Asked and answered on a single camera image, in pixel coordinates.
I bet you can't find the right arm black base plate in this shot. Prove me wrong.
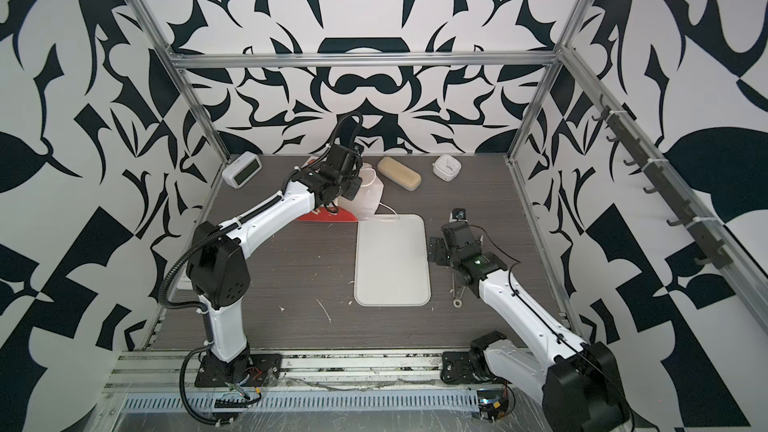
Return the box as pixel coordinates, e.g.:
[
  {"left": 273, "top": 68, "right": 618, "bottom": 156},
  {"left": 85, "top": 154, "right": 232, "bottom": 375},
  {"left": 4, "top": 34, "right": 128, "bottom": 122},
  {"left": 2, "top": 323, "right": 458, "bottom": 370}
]
[{"left": 440, "top": 349, "right": 506, "bottom": 385}]

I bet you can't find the white rectangular tray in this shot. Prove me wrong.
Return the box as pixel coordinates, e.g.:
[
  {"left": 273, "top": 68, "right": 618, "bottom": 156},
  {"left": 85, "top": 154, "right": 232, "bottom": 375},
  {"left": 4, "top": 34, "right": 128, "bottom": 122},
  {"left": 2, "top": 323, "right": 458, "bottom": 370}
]
[{"left": 353, "top": 214, "right": 431, "bottom": 307}]

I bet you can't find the small electronics board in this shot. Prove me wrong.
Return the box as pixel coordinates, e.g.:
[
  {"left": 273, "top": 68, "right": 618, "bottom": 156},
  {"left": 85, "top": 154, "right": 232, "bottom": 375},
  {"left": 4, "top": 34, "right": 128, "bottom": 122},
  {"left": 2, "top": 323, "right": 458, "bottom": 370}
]
[{"left": 477, "top": 387, "right": 517, "bottom": 422}]

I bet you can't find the small white lidded container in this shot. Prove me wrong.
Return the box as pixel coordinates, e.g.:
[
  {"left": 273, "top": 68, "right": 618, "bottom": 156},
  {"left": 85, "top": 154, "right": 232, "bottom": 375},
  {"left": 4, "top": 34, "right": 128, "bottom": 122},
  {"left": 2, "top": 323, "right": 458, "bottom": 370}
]
[{"left": 432, "top": 155, "right": 462, "bottom": 182}]

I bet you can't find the white red paper bag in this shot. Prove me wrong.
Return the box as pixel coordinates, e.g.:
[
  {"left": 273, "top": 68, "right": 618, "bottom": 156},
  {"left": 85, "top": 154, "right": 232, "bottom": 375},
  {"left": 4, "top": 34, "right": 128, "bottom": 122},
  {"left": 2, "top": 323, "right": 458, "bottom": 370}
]
[{"left": 298, "top": 163, "right": 384, "bottom": 223}]

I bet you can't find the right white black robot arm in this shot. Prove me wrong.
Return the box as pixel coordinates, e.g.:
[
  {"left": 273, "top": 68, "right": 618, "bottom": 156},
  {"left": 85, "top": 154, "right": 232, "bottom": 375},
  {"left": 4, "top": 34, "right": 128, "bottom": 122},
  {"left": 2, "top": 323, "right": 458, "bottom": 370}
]
[{"left": 428, "top": 218, "right": 636, "bottom": 431}]

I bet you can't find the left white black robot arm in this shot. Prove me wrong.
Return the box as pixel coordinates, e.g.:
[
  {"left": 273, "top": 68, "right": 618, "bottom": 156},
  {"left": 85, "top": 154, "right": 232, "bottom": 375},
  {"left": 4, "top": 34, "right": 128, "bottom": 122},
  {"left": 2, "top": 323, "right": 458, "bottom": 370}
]
[{"left": 187, "top": 144, "right": 363, "bottom": 371}]

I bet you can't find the beige oblong sponge block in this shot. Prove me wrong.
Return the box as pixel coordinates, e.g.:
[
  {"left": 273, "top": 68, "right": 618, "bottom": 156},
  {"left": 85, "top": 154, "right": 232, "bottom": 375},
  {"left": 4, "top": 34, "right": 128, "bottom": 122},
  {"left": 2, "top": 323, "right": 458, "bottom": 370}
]
[{"left": 376, "top": 157, "right": 422, "bottom": 191}]

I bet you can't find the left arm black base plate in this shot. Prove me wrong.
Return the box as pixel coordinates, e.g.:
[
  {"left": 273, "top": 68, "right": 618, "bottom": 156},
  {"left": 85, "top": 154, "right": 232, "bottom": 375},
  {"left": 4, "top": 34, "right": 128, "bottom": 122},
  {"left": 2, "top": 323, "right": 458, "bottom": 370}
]
[{"left": 194, "top": 353, "right": 283, "bottom": 388}]

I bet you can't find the white digital alarm clock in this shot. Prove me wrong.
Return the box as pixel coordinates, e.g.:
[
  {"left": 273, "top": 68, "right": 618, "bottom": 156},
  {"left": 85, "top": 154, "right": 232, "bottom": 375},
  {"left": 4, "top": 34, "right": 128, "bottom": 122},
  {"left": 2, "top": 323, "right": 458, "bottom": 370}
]
[{"left": 222, "top": 151, "right": 262, "bottom": 189}]

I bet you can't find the white slotted cable duct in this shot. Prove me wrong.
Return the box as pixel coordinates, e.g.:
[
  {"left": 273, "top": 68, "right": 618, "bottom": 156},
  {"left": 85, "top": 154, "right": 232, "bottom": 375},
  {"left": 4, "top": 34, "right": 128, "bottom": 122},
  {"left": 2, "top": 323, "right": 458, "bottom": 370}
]
[{"left": 119, "top": 388, "right": 481, "bottom": 414}]

